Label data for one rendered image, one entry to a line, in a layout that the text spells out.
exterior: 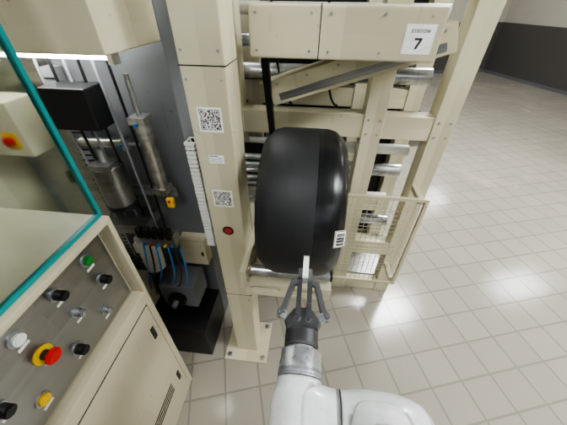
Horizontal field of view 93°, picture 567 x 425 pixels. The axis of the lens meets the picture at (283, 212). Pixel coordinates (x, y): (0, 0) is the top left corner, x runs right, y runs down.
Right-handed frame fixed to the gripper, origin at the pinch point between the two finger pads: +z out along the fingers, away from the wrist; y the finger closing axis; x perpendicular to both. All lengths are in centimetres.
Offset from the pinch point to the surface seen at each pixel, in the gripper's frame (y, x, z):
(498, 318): -144, 131, 54
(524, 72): -572, 216, 814
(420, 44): -31, -38, 61
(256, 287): 19.5, 42.5, 14.9
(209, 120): 32, -24, 33
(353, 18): -9, -44, 62
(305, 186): 1.7, -11.9, 20.3
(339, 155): -7.9, -15.7, 31.4
